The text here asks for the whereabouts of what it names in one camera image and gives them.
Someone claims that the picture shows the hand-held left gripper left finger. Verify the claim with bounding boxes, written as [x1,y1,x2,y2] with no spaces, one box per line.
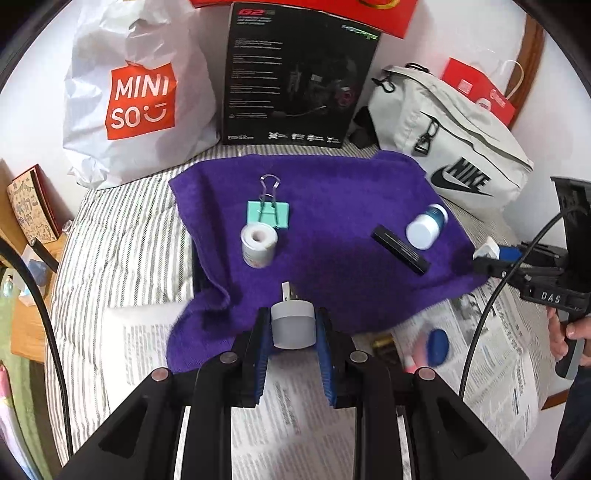
[60,307,271,480]

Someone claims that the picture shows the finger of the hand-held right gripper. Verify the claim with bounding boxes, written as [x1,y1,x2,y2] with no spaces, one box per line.
[473,256,532,290]
[501,244,566,268]

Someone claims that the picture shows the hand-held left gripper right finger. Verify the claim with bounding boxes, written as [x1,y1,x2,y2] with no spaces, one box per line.
[314,307,532,480]

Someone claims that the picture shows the white USB charger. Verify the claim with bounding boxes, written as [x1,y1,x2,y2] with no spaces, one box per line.
[270,281,319,352]

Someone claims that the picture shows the dark brown bottle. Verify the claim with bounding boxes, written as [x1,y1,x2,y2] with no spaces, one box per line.
[369,332,398,365]

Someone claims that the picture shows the blue and white bottle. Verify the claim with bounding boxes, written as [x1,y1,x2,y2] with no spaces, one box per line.
[405,204,450,250]

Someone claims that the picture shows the pink highlighter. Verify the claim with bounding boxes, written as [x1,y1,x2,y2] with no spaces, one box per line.
[403,335,430,374]

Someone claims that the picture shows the black tube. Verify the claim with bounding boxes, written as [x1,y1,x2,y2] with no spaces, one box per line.
[372,224,432,276]

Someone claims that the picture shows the blue and pink case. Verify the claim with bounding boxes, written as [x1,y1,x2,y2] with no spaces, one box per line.
[425,328,451,369]

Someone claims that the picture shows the white tape roll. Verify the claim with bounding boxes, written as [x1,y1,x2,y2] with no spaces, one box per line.
[241,223,278,268]

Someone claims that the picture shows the green binder clip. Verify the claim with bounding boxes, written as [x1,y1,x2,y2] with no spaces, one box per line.
[247,174,291,230]

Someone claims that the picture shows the person's right hand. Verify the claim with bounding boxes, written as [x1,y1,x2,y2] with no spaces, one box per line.
[547,306,591,362]

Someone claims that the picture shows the newspaper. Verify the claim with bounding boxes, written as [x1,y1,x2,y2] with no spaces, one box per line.
[104,277,541,480]

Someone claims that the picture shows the grey waist bag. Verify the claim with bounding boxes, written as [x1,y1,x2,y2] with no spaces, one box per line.
[353,65,535,213]

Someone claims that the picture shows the purple towel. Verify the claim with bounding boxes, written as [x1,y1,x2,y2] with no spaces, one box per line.
[166,150,492,374]

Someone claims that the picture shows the person's dark clothing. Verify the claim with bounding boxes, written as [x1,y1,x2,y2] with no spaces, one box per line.
[558,378,591,464]

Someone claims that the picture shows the striped bed sheet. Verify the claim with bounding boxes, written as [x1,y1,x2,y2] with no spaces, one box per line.
[46,157,568,480]

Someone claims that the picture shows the wooden nightstand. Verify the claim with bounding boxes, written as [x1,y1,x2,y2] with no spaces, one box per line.
[0,157,70,365]

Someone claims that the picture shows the black cylinder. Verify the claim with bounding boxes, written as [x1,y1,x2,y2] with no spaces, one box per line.
[32,242,60,273]

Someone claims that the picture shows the green cloth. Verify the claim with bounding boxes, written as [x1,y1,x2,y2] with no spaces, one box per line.
[0,295,29,462]

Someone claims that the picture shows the black headset box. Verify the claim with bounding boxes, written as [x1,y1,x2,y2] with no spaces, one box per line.
[222,2,382,147]

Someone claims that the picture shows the patterned notebook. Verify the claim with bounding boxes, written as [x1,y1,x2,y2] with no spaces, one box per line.
[7,164,63,245]

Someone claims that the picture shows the white plastic shopping bag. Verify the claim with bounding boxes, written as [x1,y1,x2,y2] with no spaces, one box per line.
[62,0,221,190]

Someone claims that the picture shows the black cable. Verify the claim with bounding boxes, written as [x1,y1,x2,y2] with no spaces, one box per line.
[0,240,75,457]
[459,210,568,395]

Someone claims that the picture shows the red paper bag white handles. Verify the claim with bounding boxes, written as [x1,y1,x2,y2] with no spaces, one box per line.
[441,58,525,130]

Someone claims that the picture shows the wooden door frame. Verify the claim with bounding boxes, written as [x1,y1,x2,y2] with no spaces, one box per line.
[515,18,546,116]

